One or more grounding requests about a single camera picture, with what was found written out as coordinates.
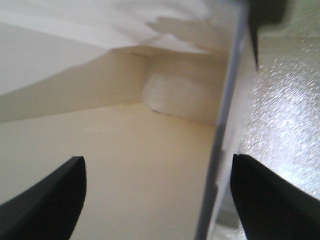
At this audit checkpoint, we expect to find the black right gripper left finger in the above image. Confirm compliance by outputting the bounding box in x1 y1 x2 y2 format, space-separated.
0 156 87 240

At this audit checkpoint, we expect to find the white plastic trash bin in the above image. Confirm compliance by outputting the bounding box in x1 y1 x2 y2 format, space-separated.
0 0 248 240

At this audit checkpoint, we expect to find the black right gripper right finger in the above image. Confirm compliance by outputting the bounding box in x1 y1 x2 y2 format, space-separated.
230 154 320 240

